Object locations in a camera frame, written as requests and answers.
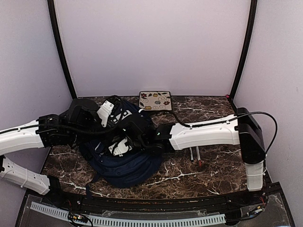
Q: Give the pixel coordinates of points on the floral pattern notebook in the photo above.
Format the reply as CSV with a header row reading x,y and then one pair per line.
x,y
155,100

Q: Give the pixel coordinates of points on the black front rail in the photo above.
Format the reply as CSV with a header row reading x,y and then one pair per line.
x,y
272,195

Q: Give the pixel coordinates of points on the black frame post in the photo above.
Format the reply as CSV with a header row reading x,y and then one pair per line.
x,y
59,47
245,50

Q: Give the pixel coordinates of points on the white marker purple cap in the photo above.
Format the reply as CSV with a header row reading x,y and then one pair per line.
x,y
198,156

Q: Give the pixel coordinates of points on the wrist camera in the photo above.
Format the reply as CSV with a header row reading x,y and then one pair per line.
x,y
120,148
107,108

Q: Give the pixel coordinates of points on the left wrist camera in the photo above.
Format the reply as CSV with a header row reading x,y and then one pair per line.
x,y
107,108

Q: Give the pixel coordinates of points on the white slotted cable duct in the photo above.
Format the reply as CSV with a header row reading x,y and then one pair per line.
x,y
131,219

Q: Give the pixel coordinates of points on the navy blue student backpack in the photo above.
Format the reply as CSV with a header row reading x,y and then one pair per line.
x,y
133,168

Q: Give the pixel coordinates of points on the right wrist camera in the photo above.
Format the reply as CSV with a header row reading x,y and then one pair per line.
x,y
120,148

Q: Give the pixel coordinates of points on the white marker blue cap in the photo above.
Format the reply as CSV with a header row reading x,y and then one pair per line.
x,y
191,155

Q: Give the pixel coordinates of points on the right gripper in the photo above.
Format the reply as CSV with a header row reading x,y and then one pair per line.
x,y
122,131

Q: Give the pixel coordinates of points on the left black frame post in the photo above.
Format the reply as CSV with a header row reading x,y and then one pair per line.
x,y
59,47

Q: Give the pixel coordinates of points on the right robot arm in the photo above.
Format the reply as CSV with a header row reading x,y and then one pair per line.
x,y
235,129

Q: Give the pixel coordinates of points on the right black frame post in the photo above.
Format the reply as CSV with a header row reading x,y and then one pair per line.
x,y
245,50

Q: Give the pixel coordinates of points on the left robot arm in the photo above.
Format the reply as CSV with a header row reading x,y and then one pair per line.
x,y
22,138

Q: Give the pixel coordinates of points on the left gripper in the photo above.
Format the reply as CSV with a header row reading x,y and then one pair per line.
x,y
111,130

